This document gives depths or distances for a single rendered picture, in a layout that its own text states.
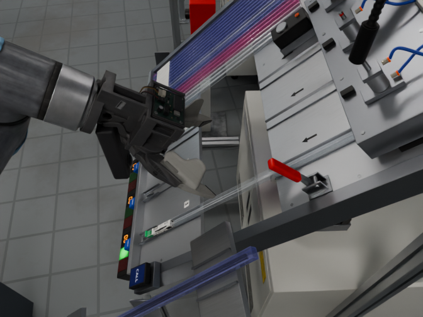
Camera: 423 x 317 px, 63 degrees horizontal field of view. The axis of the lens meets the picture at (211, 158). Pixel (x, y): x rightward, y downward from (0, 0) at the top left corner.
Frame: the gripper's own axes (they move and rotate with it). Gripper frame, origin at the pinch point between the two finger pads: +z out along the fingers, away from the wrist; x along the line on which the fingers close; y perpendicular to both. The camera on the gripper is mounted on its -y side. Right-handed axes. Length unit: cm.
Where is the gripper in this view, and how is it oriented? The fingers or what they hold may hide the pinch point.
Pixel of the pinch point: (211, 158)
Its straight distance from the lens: 54.8
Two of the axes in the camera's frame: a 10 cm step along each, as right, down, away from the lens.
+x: -0.4, -8.0, 6.0
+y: 5.3, -5.2, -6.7
